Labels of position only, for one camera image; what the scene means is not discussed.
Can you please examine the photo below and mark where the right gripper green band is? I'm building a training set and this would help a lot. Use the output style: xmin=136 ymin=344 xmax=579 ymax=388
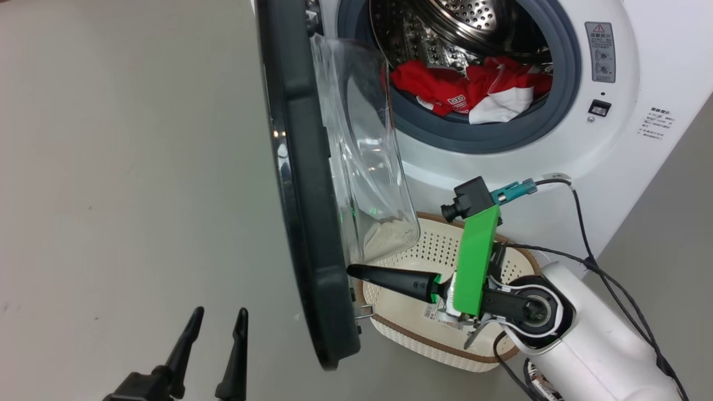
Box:
xmin=347 ymin=205 xmax=506 ymax=335

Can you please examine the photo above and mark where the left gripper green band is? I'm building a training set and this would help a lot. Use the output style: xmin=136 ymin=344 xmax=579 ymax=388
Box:
xmin=103 ymin=306 xmax=249 ymax=401

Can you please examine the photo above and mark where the black-rimmed glass washer door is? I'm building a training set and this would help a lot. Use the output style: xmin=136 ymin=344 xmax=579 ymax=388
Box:
xmin=255 ymin=0 xmax=421 ymax=371

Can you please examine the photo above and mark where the red lettered shirt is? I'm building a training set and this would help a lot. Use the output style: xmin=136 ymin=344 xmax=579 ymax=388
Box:
xmin=390 ymin=60 xmax=474 ymax=116

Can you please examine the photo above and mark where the red and white striped shirt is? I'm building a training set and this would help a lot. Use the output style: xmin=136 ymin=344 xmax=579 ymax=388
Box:
xmin=467 ymin=56 xmax=555 ymax=124

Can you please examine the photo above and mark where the cream perforated laundry basket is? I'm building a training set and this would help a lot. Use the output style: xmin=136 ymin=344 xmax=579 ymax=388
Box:
xmin=356 ymin=212 xmax=541 ymax=373

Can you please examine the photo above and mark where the grey rubber door gasket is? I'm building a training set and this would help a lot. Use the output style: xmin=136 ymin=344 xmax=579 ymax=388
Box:
xmin=337 ymin=0 xmax=583 ymax=155

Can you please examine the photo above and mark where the white front-load washing machine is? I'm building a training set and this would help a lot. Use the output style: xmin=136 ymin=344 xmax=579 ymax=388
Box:
xmin=304 ymin=0 xmax=713 ymax=279

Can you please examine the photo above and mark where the perforated steel washer drum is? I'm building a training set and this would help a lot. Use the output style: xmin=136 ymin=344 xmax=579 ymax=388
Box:
xmin=369 ymin=0 xmax=555 ymax=73

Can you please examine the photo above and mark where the printed text sticker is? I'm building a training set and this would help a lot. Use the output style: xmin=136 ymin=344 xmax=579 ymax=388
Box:
xmin=638 ymin=107 xmax=677 ymax=141

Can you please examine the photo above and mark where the grey warning label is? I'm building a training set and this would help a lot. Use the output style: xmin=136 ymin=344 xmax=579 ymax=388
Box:
xmin=585 ymin=22 xmax=617 ymax=83

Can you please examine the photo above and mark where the thin black cable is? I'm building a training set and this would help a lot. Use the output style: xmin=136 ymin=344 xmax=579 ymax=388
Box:
xmin=493 ymin=331 xmax=538 ymax=401
xmin=504 ymin=242 xmax=677 ymax=379

